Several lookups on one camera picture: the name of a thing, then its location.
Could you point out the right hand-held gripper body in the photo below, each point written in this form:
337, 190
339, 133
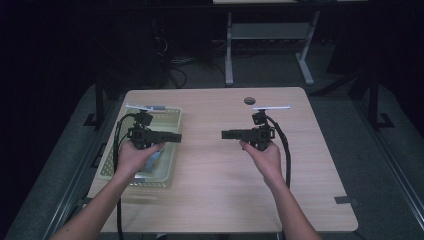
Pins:
261, 133

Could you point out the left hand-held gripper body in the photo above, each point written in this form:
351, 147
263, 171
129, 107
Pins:
141, 133

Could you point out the pale green plastic basket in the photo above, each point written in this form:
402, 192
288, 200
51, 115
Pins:
170, 156

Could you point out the person's right hand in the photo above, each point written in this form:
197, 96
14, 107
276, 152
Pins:
265, 160

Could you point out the person's left hand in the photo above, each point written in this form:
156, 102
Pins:
133, 160

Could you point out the black metal stand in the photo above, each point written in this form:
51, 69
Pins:
99, 100
375, 100

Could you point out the white metal desk frame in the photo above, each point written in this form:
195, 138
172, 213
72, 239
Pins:
266, 30

